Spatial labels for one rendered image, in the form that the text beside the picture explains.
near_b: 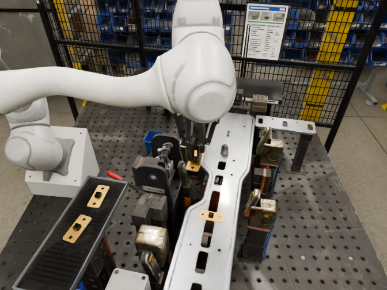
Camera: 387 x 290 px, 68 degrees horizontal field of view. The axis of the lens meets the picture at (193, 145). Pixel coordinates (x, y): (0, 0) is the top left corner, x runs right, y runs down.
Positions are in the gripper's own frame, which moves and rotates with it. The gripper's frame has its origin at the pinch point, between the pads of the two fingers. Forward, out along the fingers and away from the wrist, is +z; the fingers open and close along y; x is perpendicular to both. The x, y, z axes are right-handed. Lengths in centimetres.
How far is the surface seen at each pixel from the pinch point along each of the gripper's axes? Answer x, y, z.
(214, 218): -1.4, 7.6, 29.4
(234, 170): 23.9, 10.1, 30.6
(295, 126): 62, 33, 32
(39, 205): 1, -80, 61
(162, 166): 3.1, -12.3, 13.7
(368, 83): 296, 133, 122
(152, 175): -0.5, -14.7, 15.3
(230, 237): -7.2, 14.2, 29.4
